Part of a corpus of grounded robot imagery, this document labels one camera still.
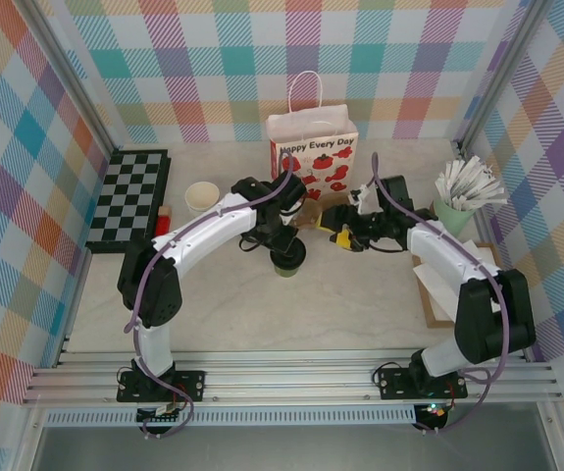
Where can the black plastic cup lid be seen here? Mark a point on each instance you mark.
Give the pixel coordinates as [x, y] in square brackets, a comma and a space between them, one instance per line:
[299, 256]

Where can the white red printed paper bag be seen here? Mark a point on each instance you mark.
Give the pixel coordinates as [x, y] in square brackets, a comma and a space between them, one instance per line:
[321, 162]

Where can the stack of green paper cups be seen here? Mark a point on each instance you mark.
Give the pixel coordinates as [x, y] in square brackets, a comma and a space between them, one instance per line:
[202, 195]

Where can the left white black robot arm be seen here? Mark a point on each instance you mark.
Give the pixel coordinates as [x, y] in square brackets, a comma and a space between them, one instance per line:
[203, 230]

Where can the mint green holder cup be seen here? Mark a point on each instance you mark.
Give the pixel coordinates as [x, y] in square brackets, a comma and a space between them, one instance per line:
[450, 223]

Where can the white wrapped straws bundle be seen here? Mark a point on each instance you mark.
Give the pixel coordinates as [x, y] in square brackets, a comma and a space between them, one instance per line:
[468, 184]

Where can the red block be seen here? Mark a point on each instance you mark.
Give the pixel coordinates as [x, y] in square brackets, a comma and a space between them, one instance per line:
[164, 223]

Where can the black grey chessboard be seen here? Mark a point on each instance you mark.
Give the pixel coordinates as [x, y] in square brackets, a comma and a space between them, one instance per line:
[124, 196]

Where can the right small circuit board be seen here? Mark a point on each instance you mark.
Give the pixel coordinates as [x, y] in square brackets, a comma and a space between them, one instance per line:
[433, 411]

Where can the small circuit board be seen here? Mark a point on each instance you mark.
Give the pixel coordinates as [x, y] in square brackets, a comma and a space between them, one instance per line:
[161, 414]
[433, 411]

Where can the left small circuit board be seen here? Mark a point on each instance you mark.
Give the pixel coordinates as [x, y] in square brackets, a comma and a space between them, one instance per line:
[161, 414]

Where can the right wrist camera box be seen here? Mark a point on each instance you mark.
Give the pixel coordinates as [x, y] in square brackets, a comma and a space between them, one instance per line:
[361, 196]

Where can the aluminium rail frame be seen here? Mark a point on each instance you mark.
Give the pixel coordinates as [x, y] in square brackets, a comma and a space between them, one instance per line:
[286, 378]

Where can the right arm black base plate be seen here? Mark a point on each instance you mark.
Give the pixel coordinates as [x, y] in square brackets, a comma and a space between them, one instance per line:
[394, 382]

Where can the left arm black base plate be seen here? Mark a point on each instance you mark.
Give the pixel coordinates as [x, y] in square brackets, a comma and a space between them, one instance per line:
[188, 385]

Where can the right aluminium corner post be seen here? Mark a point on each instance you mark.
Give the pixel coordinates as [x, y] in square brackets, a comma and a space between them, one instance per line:
[499, 73]

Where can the aluminium corner post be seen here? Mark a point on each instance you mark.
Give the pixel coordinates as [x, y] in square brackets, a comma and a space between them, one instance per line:
[499, 73]
[68, 73]

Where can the left aluminium corner post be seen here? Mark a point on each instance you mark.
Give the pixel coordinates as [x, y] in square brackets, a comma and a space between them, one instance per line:
[68, 73]

